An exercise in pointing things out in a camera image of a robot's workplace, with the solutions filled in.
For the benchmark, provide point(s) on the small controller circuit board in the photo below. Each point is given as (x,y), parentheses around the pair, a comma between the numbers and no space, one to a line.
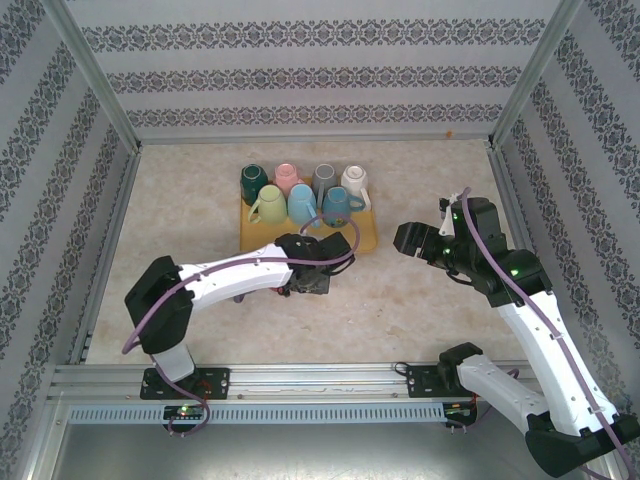
(185,412)
(460,410)

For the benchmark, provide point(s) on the grey mug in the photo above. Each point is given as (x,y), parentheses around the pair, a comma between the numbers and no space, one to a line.
(324,176)

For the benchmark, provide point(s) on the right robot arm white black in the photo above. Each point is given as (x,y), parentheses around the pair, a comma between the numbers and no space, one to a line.
(540,340)

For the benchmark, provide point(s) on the dark green mug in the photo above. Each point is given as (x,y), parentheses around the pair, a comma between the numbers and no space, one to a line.
(252,182)

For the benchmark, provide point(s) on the blue mug with flower print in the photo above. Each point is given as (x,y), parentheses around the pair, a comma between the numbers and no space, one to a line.
(335,202)

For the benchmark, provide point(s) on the aluminium frame post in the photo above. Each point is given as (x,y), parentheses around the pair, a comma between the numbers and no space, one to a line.
(540,70)
(95,80)

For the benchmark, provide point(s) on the pink mug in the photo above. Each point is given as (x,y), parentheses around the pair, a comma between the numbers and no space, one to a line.
(286,176)

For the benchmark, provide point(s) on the white mug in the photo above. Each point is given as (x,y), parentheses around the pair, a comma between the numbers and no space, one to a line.
(354,179)

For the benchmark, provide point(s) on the light green mug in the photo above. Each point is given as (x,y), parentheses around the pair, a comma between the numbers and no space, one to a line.
(272,202)

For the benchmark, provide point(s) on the yellow plastic tray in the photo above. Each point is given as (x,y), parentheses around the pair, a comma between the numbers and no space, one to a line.
(255,235)

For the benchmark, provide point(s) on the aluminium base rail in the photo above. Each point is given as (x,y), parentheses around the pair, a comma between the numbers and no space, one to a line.
(320,382)

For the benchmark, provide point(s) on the aluminium back rail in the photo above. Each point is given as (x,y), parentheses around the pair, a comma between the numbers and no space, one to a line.
(320,139)

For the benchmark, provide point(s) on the grey metal sheet panel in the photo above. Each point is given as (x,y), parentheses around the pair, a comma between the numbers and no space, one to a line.
(320,450)

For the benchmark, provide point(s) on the right arm white wrist camera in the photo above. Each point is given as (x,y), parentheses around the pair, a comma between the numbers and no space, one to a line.
(446,227)

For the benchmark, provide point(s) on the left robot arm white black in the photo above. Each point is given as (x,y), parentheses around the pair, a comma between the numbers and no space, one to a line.
(225,275)

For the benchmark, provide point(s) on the aluminium side rail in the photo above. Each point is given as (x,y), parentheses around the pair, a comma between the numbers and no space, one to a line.
(112,240)
(522,220)

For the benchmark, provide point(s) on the light blue mug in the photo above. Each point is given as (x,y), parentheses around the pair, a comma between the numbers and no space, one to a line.
(301,202)

